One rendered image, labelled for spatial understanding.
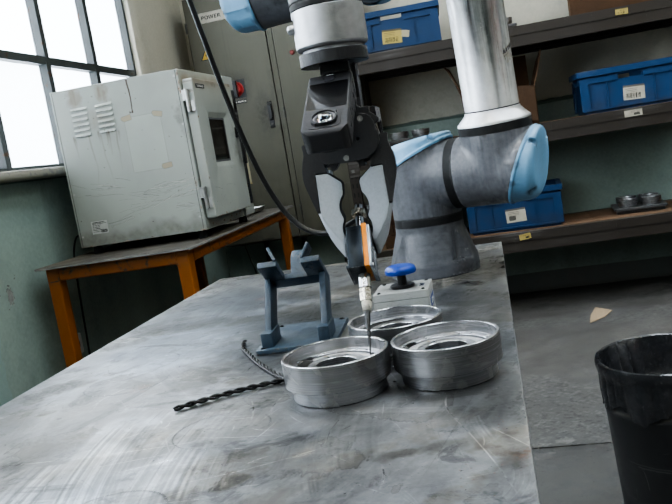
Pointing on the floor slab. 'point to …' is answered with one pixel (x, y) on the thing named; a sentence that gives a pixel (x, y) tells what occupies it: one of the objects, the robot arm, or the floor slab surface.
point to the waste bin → (640, 414)
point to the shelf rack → (590, 31)
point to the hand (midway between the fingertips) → (361, 243)
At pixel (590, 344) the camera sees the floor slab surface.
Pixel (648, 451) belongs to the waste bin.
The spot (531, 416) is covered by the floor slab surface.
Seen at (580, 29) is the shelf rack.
